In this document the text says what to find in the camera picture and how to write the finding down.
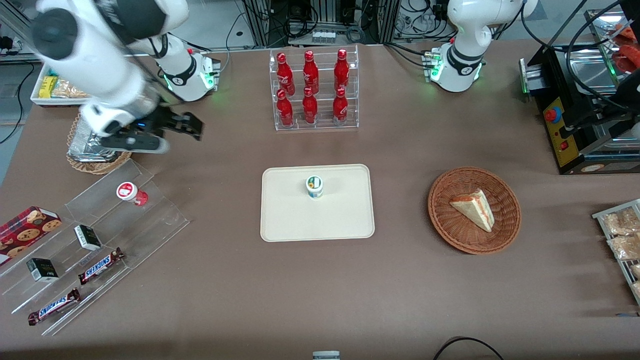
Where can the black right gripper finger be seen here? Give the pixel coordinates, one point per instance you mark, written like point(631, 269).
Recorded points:
point(187, 131)
point(189, 119)

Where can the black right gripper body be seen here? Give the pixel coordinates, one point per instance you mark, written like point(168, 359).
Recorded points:
point(167, 120)

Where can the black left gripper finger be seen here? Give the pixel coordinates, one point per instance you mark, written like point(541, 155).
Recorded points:
point(575, 129)
point(612, 116)

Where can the green gum bottle white lid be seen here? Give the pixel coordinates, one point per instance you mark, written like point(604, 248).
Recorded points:
point(314, 187)

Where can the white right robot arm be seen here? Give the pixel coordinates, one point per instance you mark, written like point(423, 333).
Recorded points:
point(95, 55)

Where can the red gum bottle white lid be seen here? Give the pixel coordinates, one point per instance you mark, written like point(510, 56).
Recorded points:
point(131, 193)

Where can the cream plastic tray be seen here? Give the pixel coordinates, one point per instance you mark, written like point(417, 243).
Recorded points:
point(340, 215)

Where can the black food warmer yellow panel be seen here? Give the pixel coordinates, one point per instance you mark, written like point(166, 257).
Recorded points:
point(557, 135)

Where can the red food pack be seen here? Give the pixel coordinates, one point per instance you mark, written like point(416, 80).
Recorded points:
point(629, 50)

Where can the small flat wicker basket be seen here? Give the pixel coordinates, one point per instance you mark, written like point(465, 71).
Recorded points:
point(100, 167)

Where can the silver foil pack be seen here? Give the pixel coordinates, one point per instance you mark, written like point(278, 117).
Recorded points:
point(85, 147)

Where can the clear orange snack bag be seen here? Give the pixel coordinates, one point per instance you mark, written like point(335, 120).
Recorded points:
point(70, 90)

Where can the red cola bottle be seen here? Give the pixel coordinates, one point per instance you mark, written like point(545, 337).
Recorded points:
point(310, 107)
point(341, 70)
point(340, 106)
point(285, 111)
point(310, 72)
point(284, 72)

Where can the clear bag of snacks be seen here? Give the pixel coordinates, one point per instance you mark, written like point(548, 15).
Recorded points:
point(636, 271)
point(622, 221)
point(626, 247)
point(637, 290)

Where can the clear acrylic stepped shelf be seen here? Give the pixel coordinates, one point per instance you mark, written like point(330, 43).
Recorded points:
point(140, 230)

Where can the yellow snack pack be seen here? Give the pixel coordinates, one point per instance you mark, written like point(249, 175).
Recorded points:
point(47, 86)

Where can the white plastic bin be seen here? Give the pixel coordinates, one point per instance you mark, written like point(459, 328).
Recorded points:
point(37, 100)

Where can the wrapped triangle sandwich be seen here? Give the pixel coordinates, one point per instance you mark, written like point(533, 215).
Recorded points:
point(475, 207)

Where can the clear acrylic bottle rack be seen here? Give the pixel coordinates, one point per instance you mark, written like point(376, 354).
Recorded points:
point(317, 125)

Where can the small black box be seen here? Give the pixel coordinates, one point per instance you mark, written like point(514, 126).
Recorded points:
point(88, 238)
point(42, 270)

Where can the brown snickers bar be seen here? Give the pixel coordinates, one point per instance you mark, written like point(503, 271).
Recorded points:
point(100, 266)
point(54, 306)

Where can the white power strip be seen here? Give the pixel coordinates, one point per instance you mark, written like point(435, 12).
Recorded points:
point(324, 37)

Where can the round brown wicker basket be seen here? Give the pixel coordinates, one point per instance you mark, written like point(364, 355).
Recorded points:
point(450, 230)

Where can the red cookie box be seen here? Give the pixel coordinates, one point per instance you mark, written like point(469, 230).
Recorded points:
point(27, 232)

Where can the blue tape strip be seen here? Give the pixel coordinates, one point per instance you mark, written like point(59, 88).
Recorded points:
point(627, 314)

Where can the small grey white box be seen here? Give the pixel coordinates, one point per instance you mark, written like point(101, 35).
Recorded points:
point(326, 355)

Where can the aluminium frame rack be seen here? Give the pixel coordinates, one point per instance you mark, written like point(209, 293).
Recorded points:
point(260, 22)

